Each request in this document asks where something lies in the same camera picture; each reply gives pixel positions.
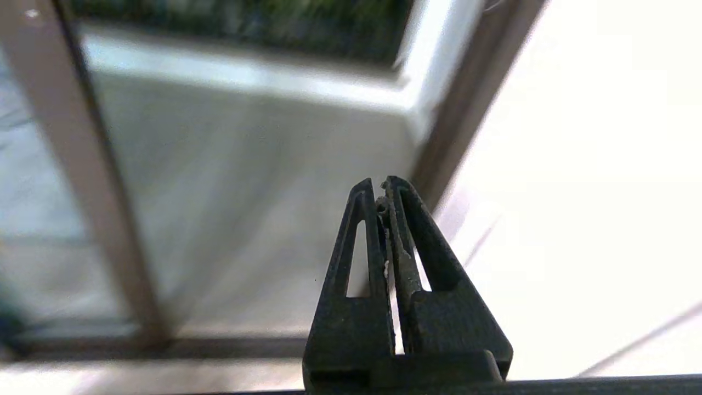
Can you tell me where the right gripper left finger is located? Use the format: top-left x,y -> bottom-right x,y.
303,178 -> 397,391

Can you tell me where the brown framed sliding glass door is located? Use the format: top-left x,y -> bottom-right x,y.
0,0 -> 171,346

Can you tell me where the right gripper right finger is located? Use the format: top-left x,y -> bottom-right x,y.
376,176 -> 514,382

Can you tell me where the dark brown door jamb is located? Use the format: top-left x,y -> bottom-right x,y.
411,0 -> 549,212

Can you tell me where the black metal balcony railing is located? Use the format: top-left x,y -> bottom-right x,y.
69,0 -> 415,67

